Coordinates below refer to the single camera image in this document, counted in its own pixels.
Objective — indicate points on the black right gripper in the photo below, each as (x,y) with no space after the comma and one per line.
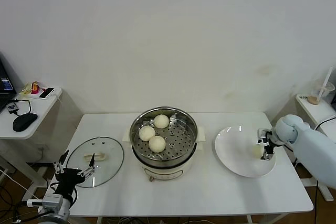
(274,142)

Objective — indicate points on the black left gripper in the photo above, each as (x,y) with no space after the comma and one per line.
(69,179)

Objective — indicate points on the white steamed baozi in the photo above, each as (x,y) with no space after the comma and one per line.
(161,121)
(157,144)
(147,133)
(256,151)

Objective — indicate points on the round glass pot lid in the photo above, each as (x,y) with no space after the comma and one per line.
(110,155)

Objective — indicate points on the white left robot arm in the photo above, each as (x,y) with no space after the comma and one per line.
(60,214)

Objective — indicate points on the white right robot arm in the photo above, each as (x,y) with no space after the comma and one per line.
(309,145)

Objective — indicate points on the stainless steel steamer basket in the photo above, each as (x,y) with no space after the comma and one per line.
(183,140)

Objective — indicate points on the round white plate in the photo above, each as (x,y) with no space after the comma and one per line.
(236,153)

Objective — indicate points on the white side table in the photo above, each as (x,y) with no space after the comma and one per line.
(315,108)
(39,113)

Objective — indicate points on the black computer mouse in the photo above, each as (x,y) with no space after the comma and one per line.
(25,122)

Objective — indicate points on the black phone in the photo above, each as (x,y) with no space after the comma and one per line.
(47,93)

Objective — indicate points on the clear plastic drink cup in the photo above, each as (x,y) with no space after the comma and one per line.
(325,91)

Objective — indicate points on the white electric cooking pot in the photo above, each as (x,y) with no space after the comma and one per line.
(162,172)

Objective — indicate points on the small black device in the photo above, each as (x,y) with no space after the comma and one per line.
(11,107)

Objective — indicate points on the red yellow small items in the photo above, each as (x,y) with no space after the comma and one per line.
(35,89)

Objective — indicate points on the yellow snack packet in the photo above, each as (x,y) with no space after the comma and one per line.
(26,90)

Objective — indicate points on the white drinking straw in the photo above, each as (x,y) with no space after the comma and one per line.
(328,77)

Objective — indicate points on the black laptop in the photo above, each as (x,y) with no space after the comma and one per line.
(5,87)

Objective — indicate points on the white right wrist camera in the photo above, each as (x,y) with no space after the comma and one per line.
(263,132)

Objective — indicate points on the white wall socket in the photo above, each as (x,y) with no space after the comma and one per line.
(42,147)

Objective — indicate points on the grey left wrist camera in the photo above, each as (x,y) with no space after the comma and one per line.
(51,201)

